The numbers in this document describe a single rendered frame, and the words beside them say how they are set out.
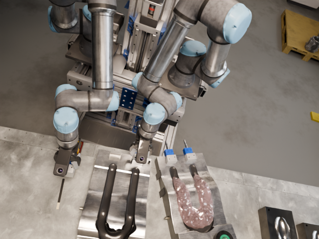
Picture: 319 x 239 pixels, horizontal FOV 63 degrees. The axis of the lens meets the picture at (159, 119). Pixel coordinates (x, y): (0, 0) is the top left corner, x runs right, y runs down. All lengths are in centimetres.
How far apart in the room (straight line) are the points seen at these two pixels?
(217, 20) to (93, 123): 151
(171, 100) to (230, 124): 184
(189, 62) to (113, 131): 106
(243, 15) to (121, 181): 83
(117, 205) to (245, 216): 66
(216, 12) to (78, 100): 54
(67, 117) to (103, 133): 126
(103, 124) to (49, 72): 91
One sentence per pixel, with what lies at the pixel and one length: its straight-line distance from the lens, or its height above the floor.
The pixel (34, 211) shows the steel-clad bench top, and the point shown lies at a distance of 130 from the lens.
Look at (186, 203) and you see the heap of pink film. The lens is 124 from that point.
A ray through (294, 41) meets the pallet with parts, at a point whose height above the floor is 13.
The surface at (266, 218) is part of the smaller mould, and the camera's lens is 147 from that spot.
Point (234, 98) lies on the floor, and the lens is 311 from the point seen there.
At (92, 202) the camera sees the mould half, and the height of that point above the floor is 91.
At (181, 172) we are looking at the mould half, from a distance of 136.
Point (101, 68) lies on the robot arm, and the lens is 94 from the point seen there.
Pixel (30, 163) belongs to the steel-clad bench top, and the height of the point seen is 80.
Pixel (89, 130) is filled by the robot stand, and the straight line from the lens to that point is 214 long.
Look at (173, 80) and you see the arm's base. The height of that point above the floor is 106.
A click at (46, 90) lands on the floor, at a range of 266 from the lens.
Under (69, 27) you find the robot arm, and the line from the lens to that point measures 131.
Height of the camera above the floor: 203
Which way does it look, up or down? 53 degrees down
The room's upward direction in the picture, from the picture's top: 23 degrees clockwise
